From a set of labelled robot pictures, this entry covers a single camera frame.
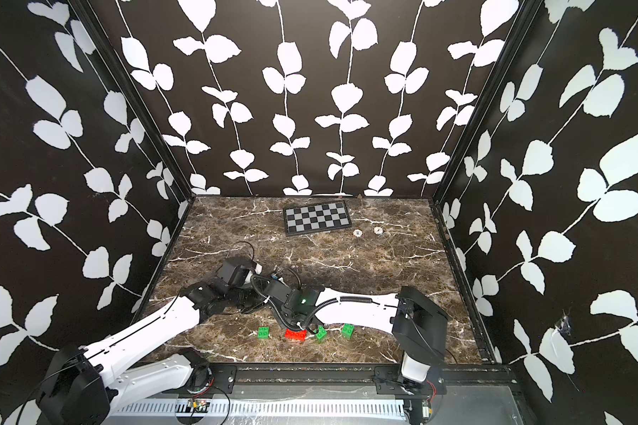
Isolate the black front frame rail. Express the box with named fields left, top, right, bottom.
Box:
left=210, top=363, right=521, bottom=398

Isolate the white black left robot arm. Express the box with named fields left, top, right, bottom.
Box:
left=35, top=257, right=262, bottom=424

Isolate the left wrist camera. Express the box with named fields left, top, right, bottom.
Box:
left=242, top=260, right=262, bottom=286

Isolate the green lego brick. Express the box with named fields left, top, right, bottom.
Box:
left=257, top=327, right=269, bottom=339
left=315, top=326, right=327, bottom=341
left=341, top=323, right=354, bottom=340

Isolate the black grey checkerboard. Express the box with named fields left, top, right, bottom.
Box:
left=283, top=200, right=352, bottom=237

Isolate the white slotted cable duct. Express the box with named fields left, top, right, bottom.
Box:
left=110, top=398, right=407, bottom=420

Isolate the red lego brick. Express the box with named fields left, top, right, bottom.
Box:
left=285, top=329, right=307, bottom=341

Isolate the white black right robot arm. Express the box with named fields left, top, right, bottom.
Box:
left=252, top=276, right=449, bottom=383

